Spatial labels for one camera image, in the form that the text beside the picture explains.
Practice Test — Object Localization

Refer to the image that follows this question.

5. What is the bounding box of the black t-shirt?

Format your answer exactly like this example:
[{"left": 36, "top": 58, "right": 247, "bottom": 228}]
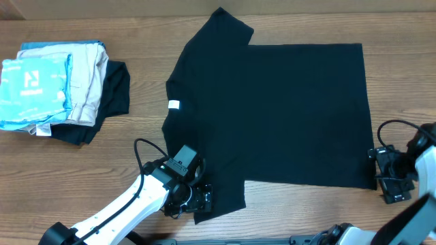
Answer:
[{"left": 162, "top": 8, "right": 377, "bottom": 223}]

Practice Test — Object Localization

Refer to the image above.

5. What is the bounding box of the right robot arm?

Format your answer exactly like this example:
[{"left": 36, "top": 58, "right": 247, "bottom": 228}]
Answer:
[{"left": 309, "top": 119, "right": 435, "bottom": 245}]

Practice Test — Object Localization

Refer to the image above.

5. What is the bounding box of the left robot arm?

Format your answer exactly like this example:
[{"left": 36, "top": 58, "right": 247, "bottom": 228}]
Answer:
[{"left": 39, "top": 145, "right": 213, "bottom": 245}]

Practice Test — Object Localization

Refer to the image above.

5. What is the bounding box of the black folded garment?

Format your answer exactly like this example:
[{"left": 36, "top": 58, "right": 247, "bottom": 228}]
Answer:
[{"left": 50, "top": 61, "right": 131, "bottom": 146}]

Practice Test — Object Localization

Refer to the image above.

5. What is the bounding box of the beige folded garment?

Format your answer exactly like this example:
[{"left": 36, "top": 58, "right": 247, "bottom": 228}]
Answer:
[{"left": 17, "top": 44, "right": 108, "bottom": 127}]

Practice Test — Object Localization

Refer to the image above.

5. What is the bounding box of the light blue folded printed shirt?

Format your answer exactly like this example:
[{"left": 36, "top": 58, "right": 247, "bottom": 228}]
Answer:
[{"left": 1, "top": 53, "right": 72, "bottom": 131}]

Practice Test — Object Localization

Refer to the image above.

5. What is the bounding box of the blue folded garment at bottom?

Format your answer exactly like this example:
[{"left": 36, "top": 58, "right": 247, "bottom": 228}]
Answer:
[{"left": 20, "top": 39, "right": 106, "bottom": 50}]

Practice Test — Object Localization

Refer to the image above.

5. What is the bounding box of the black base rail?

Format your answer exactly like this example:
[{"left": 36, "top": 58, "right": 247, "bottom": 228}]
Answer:
[{"left": 140, "top": 235, "right": 322, "bottom": 245}]

